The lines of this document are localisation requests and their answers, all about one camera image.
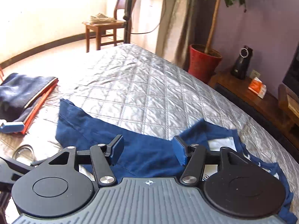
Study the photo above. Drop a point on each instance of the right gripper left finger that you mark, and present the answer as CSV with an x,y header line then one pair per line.
x,y
101,157

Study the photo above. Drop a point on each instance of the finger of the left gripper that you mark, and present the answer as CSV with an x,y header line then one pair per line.
x,y
11,127

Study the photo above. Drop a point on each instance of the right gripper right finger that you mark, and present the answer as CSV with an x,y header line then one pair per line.
x,y
199,163

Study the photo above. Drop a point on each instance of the blue and white kids shirt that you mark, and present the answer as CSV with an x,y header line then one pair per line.
x,y
148,156

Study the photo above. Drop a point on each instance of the dark blue zipper storage bag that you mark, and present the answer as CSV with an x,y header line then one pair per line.
x,y
23,95

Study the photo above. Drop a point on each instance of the silver quilted bedspread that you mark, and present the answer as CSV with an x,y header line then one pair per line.
x,y
134,89

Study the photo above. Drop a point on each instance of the red plant pot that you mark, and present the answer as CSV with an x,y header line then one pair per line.
x,y
201,65

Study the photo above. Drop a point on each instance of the orange tissue box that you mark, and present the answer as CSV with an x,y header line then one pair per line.
x,y
257,87

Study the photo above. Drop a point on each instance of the dark wooden tv cabinet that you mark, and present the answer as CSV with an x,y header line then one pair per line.
x,y
265,111

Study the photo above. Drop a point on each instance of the beige curtain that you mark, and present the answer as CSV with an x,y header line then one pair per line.
x,y
177,30

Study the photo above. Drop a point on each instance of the black television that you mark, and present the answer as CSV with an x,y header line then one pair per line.
x,y
291,79

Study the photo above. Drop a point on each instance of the wooden chair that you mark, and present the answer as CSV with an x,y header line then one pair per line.
x,y
105,33

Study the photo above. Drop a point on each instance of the white sneakers on chair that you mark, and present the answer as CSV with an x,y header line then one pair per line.
x,y
101,18

